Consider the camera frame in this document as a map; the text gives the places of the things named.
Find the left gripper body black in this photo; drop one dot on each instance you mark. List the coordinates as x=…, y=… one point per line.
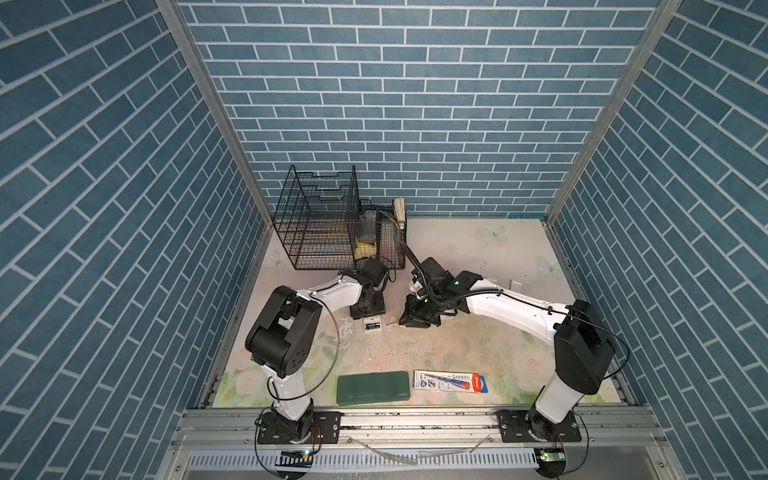
x=375, y=305

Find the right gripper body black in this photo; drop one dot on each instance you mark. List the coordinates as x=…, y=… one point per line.
x=420, y=311

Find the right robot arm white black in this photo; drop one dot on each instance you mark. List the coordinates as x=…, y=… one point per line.
x=583, y=349

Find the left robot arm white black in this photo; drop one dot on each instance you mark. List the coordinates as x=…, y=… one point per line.
x=281, y=338

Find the yellow item in basket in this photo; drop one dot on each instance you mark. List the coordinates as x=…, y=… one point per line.
x=365, y=249

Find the white blue red package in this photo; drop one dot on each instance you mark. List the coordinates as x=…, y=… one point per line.
x=449, y=381

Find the green flat case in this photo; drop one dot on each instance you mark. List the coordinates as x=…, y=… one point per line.
x=371, y=388

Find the black wire mesh basket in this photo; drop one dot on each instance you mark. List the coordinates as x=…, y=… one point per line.
x=379, y=223

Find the black wire file rack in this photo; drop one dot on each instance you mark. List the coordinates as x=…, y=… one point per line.
x=313, y=218

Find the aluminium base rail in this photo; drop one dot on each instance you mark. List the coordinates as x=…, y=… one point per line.
x=491, y=442

